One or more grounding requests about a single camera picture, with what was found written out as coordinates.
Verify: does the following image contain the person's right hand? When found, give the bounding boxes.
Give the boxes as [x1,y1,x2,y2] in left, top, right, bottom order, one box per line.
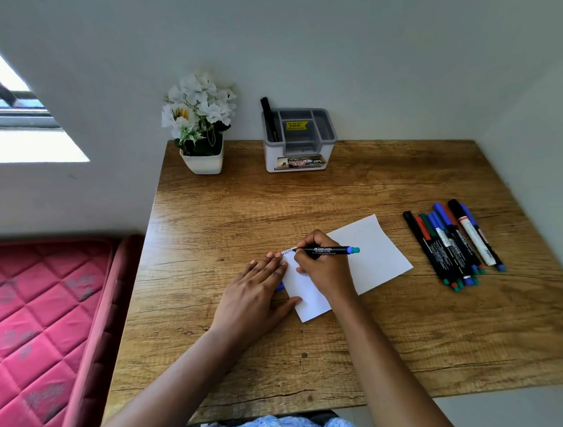
[291,228,360,311]

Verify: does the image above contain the person's left hand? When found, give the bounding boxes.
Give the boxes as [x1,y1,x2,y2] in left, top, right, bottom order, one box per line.
[207,250,305,351]

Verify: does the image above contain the black marker with teal end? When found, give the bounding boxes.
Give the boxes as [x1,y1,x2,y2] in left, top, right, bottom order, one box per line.
[291,245,361,258]

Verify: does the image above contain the white paper sheet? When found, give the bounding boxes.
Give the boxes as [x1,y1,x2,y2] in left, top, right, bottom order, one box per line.
[278,213,416,324]

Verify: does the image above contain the person's left forearm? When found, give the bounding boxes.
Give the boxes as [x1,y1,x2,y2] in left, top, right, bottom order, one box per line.
[78,326,264,427]

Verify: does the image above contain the person's right forearm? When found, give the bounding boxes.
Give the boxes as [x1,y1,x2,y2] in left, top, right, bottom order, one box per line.
[329,289,458,427]

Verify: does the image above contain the grey and white desk organizer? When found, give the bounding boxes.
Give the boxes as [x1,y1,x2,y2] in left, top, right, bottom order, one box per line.
[261,107,339,174]

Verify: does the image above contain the black marker pen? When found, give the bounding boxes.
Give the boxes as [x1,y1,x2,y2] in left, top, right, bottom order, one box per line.
[260,97,280,143]

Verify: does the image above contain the row of colored markers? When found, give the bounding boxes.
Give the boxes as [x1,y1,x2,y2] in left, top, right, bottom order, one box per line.
[402,197,508,294]

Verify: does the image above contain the white flowers in white pot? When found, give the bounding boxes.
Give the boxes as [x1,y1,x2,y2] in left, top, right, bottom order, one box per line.
[160,72,240,177]

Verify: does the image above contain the pink quilted mattress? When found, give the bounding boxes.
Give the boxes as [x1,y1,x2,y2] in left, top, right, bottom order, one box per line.
[0,233,153,427]

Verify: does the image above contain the window with dark frame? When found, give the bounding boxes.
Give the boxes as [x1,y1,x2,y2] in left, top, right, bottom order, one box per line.
[0,26,91,166]

